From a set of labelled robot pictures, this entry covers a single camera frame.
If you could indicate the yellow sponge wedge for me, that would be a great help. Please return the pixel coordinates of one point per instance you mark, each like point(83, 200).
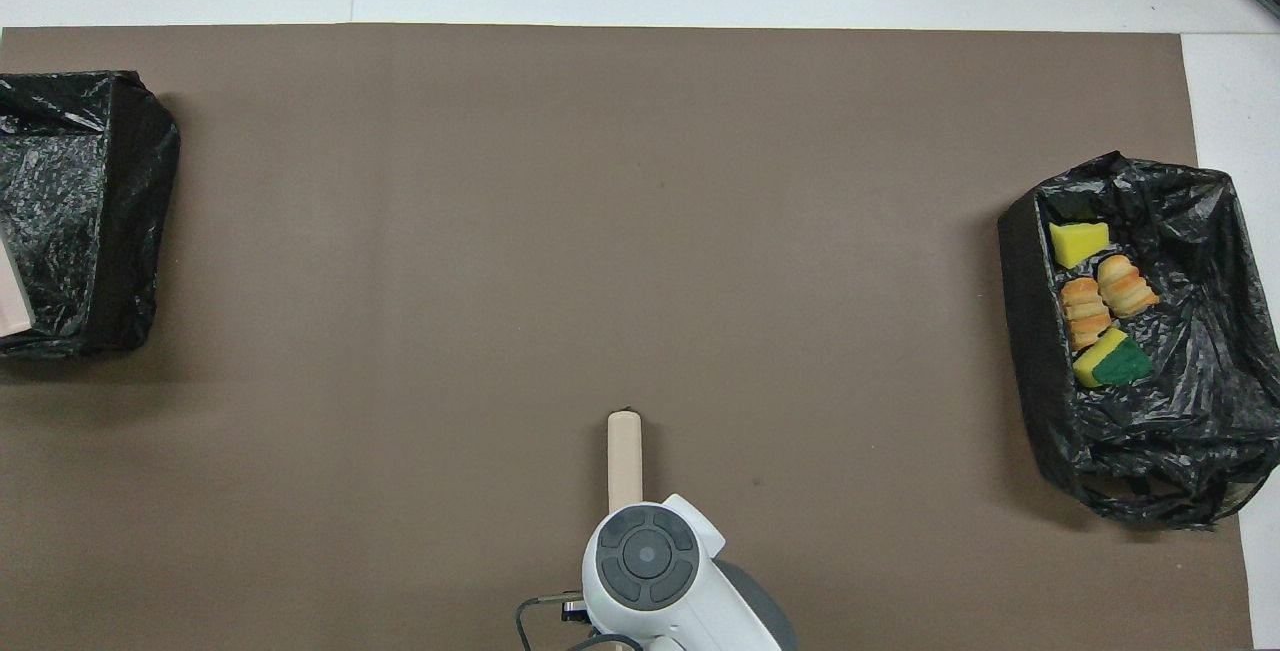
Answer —
point(1078, 243)

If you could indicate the beige plastic dustpan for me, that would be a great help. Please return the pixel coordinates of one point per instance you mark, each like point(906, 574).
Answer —
point(12, 301)

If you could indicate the beige hand brush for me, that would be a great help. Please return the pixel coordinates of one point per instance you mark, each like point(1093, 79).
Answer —
point(625, 461)

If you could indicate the brown table mat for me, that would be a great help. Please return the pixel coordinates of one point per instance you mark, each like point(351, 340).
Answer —
point(600, 81)

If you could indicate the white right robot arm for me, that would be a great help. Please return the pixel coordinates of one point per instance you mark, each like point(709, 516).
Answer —
point(650, 571)

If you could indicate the green and yellow sponge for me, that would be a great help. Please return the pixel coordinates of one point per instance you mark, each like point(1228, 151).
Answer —
point(1112, 361)

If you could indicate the orange striped croissant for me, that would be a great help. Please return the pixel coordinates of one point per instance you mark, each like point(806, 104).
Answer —
point(1127, 285)

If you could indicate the torn croissant chunk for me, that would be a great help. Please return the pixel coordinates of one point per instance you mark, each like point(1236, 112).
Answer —
point(1085, 313)

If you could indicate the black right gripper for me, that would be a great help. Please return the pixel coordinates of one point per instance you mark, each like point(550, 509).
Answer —
point(575, 611)

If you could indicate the black bag-lined bin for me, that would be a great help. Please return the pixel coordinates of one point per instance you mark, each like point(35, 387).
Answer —
point(1190, 381)
point(80, 211)

